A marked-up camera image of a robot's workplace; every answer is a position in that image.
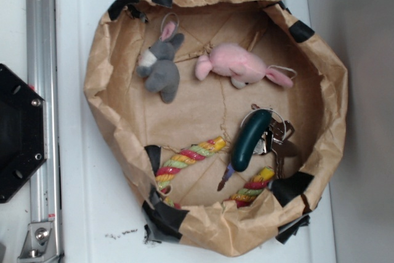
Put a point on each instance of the brown paper bag bowl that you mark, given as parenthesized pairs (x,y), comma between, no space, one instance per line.
(143,132)

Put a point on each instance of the pink plush bunny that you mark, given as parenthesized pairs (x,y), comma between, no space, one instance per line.
(241,66)

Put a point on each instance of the gray plush bunny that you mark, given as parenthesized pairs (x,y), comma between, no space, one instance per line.
(156,64)

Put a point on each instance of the bunch of metal keys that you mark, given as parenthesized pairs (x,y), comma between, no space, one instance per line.
(274,140)

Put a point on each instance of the white plastic tray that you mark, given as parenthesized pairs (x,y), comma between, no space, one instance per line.
(102,220)

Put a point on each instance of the multicolour twisted rope toy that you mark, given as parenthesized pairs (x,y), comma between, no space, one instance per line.
(195,153)

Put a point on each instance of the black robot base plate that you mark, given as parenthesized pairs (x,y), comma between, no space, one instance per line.
(23,137)

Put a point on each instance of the aluminium extrusion rail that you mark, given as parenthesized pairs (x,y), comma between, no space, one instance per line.
(45,189)

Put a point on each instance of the metal corner bracket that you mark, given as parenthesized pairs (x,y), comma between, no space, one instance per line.
(40,243)

